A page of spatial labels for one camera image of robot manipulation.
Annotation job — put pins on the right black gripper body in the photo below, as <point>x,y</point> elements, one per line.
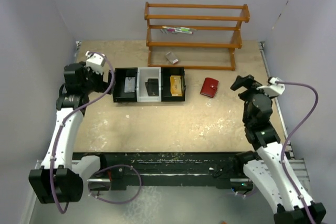
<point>251,85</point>

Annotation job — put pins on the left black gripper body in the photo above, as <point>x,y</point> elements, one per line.
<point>94,81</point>

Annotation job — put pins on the red leather card holder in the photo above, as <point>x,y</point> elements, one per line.
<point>209,87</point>

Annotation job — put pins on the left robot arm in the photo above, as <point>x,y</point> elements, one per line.
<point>57,180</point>

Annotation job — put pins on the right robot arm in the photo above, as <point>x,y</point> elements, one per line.
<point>267,165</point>

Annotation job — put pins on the grey card in tray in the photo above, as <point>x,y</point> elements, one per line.
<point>129,85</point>

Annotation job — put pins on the black card holder in tray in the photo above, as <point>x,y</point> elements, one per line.
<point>152,87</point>

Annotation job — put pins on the yellow card stack in tray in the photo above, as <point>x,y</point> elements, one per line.
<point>176,86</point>

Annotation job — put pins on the black and white organiser tray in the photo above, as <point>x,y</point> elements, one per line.
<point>141,75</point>

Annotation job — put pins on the small grey box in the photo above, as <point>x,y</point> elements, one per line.
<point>172,58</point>

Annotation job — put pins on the bundle of coloured pens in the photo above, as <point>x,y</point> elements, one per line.
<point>177,30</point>

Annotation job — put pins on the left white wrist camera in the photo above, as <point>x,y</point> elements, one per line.
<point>95,62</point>

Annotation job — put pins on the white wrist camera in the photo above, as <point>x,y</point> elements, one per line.
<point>95,62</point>
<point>273,89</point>

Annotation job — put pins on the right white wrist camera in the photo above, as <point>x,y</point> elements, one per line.
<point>273,89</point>

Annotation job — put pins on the aluminium frame rail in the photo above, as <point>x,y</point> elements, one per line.
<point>299,168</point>

